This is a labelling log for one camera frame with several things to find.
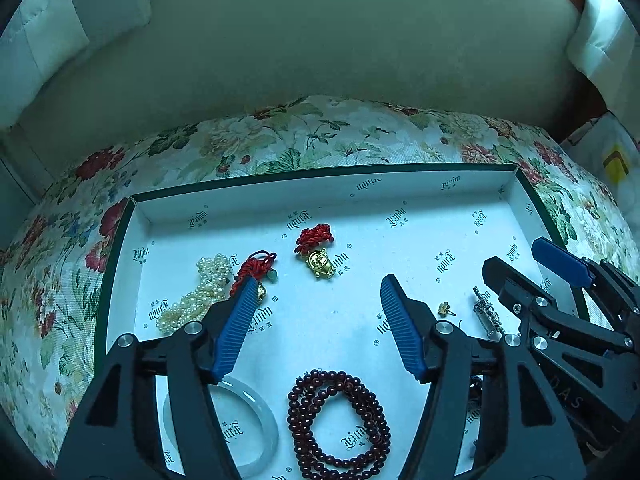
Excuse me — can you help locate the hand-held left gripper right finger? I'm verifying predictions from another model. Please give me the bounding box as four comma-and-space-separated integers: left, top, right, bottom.
380, 275, 588, 480

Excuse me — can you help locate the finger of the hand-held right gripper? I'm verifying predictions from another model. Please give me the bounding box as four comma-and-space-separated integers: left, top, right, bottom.
531, 238, 640, 333
481, 256, 631, 356

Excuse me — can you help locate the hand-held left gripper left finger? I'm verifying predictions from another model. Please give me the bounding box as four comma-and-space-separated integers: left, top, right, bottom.
55, 277, 260, 480

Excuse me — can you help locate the silver tassel pendant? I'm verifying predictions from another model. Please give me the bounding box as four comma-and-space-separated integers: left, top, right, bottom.
472, 286, 507, 337

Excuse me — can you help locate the white pearl necklace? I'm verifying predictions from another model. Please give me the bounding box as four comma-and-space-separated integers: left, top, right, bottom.
157, 254, 240, 335

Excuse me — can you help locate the red cord charm with green bead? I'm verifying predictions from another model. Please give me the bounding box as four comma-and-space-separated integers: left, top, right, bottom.
231, 250, 277, 303

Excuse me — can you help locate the dark red bead bracelet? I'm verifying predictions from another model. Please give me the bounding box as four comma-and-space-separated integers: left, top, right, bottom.
287, 369, 392, 480

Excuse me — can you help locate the white jade bangle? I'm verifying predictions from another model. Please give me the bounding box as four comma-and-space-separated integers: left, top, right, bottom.
162, 379, 278, 478

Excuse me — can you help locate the red knot gold charm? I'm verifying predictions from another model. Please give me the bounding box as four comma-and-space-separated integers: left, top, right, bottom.
295, 225, 337, 279

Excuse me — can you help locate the white green-edged printed box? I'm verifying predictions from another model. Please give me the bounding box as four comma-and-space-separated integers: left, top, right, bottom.
94, 162, 616, 480

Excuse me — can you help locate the white bag with yellow label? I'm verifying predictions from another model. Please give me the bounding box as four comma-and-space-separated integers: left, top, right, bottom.
560, 112, 640, 211

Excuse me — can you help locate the floral tablecloth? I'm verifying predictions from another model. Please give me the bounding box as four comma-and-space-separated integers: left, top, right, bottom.
0, 95, 636, 471

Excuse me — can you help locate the white curtain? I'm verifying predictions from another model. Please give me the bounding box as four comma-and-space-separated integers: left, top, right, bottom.
567, 0, 640, 111

